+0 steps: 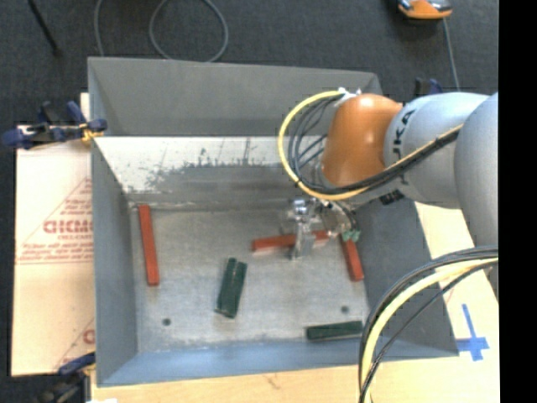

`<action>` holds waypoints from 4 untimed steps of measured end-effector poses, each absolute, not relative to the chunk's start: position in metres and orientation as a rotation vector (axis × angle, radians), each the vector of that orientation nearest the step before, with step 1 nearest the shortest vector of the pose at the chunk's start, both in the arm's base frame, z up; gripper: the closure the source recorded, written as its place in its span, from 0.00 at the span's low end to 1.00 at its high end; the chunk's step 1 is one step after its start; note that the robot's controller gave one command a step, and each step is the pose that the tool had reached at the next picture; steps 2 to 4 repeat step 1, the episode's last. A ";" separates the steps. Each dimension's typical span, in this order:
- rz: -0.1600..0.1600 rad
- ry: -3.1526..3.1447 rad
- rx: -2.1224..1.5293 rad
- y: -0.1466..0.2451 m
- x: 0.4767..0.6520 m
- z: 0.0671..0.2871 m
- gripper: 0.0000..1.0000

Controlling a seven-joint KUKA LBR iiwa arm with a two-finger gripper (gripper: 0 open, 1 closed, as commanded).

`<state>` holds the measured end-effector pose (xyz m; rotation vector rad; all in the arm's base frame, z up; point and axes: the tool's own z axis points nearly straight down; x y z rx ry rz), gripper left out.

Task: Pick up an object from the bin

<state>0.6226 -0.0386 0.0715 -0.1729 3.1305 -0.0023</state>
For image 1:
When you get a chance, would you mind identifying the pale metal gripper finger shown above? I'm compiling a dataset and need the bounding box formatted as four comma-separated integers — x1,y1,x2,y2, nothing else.
279,215,308,237
291,232,315,261

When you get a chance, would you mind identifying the red-brown block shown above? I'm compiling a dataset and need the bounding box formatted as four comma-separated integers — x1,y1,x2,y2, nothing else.
251,229,331,253
340,238,365,283
138,204,161,287

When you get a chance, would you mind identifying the dark green flat block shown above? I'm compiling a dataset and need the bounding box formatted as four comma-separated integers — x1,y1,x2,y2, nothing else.
226,261,248,320
214,257,239,317
305,320,364,343

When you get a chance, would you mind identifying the grey metal bin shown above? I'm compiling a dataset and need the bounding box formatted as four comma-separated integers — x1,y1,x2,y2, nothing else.
86,55,461,388

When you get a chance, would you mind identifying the brown cardboard board, red print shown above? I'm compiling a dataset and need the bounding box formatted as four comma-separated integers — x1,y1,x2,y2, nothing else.
10,92,97,378

